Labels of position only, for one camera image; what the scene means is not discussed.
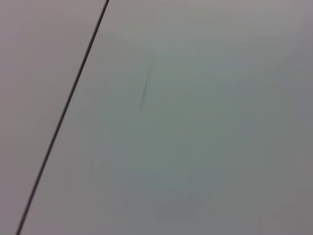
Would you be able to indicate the clear document bag green zipper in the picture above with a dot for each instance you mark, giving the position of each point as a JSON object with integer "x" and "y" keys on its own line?
{"x": 176, "y": 127}

